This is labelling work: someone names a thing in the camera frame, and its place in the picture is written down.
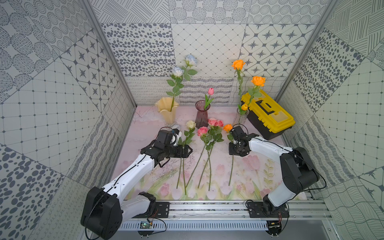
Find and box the orange rose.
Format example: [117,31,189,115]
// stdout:
[223,124,234,186]
[232,60,245,96]
[248,77,266,105]

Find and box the cream white rose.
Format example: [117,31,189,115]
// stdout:
[182,120,196,194]

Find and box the pink rose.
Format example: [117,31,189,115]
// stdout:
[186,127,209,187]

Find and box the pink rose pair stem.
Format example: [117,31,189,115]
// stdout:
[198,119,224,191]

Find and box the yellow tulip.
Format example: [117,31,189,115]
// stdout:
[238,104,249,116]

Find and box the pink tulip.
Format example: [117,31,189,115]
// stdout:
[204,88,214,110]

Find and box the white-blue rose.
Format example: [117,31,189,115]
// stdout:
[182,55,198,81]
[176,137,183,189]
[166,67,186,112]

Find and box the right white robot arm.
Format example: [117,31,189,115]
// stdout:
[229,126,320,216]

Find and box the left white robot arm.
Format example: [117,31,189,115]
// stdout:
[81,127,193,240]

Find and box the clear glass vase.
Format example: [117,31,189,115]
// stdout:
[234,109,250,125]

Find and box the purple glass vase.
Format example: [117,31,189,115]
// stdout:
[195,100,211,129]

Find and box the floral pink table mat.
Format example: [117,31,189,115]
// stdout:
[113,107,283,200]

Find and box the yellow black toolbox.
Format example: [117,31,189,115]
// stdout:
[241,90,296,140]

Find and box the yellow ruffled vase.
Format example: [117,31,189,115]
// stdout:
[155,97,179,125]

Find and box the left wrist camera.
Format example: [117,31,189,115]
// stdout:
[172,129,182,146]

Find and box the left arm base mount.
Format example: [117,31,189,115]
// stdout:
[134,192,170,219]

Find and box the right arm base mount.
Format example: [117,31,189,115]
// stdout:
[245,195,290,219]

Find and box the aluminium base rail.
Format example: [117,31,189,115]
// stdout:
[118,201,332,236]

